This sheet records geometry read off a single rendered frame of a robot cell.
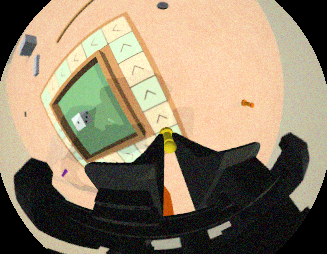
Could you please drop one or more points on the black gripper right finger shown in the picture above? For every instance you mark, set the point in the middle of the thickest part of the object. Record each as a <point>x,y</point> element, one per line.
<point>202,167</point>

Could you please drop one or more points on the orange game pawn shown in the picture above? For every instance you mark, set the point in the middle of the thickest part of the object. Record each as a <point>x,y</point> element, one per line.
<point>249,104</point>

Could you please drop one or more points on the white die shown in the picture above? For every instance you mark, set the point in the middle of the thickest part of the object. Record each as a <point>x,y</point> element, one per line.
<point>82,119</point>

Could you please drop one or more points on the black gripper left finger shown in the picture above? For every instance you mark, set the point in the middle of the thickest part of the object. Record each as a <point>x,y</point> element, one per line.
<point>145,173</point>

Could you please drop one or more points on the yellow pawn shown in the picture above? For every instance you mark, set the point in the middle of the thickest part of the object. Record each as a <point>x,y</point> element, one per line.
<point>169,144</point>

